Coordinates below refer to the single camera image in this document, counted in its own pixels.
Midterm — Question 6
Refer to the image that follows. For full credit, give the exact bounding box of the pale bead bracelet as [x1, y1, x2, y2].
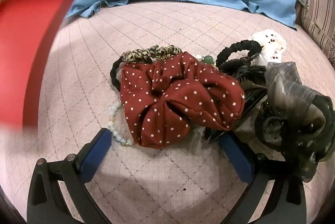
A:
[108, 101, 134, 146]

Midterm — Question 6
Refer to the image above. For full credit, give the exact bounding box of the striped cushion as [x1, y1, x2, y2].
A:
[301, 0, 335, 62]

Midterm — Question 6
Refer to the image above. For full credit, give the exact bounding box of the grey sheer scrunchie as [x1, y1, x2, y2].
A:
[255, 62, 335, 183]

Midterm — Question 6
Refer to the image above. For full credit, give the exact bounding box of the dark hair claw clip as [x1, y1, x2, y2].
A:
[222, 63, 269, 116]

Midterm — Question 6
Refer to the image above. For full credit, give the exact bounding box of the green bead bracelet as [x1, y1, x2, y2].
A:
[195, 55, 216, 66]

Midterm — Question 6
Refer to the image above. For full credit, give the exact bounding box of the leopard print scrunchie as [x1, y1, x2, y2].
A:
[122, 44, 183, 64]

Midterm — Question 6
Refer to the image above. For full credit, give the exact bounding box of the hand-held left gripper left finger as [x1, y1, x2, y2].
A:
[27, 128, 113, 224]

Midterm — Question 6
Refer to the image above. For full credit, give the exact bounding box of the white cherry print scrunchie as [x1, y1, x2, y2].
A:
[251, 29, 287, 66]

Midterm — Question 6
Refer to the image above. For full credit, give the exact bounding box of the red polka dot scrunchie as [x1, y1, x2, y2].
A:
[120, 52, 246, 148]

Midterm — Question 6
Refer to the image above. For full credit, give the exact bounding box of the thin black hair tie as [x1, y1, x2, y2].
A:
[110, 56, 126, 90]

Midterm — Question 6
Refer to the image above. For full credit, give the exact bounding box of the black braided hair tie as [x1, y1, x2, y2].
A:
[216, 40, 263, 70]

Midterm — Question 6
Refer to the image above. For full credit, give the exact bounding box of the pink quilted bed cover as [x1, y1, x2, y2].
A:
[0, 0, 335, 224]

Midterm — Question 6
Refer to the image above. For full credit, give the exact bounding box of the red cardboard box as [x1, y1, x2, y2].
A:
[0, 0, 80, 133]

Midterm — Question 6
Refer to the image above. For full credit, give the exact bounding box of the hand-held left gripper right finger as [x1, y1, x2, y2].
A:
[218, 132, 313, 224]

